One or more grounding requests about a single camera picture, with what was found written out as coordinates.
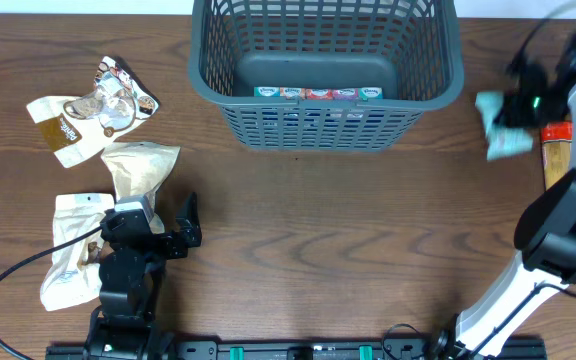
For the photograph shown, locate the Pantree cookie pouch printed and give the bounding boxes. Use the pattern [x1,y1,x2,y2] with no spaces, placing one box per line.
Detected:
[26,56,159,168]

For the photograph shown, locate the plain beige paper pouch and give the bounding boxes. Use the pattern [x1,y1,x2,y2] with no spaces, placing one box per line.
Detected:
[101,142,181,211]

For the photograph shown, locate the spaghetti packet red ends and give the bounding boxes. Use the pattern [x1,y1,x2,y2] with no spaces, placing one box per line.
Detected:
[540,121,572,190]

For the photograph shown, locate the thin black cable base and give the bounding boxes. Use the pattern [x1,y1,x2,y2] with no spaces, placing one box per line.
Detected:
[380,323,420,351]

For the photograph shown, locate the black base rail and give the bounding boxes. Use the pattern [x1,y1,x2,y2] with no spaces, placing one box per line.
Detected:
[44,337,549,360]

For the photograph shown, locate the teal snack packet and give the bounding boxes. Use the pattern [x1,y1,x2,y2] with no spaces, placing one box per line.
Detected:
[475,91,534,162]

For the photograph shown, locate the multicolour tissue pack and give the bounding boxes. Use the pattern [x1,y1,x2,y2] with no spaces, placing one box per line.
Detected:
[254,87,383,101]

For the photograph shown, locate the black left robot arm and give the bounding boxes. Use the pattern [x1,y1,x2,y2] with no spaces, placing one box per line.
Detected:
[83,193,202,360]

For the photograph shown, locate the beige pouch with window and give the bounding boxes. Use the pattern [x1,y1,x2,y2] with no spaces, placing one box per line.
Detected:
[40,193,114,311]

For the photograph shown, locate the black cable left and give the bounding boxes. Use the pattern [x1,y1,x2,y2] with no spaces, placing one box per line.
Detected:
[0,227,105,360]

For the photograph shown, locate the grey plastic basket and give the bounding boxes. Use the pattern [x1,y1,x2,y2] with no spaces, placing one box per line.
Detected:
[188,0,464,152]

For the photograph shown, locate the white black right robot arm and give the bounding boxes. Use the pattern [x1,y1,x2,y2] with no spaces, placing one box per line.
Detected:
[425,33,576,359]

